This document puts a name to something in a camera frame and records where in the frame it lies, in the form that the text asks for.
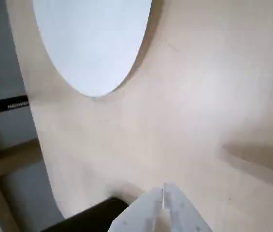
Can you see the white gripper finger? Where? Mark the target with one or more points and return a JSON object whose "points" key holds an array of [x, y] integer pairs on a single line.
{"points": [[184, 212], [138, 212]]}

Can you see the black round bin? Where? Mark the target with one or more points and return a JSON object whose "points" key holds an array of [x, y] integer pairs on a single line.
{"points": [[88, 217]]}

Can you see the black bar with white print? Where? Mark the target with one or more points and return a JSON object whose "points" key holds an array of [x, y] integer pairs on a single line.
{"points": [[3, 106]]}

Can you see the white round paper plate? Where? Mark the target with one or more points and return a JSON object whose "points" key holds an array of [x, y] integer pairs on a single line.
{"points": [[90, 43]]}

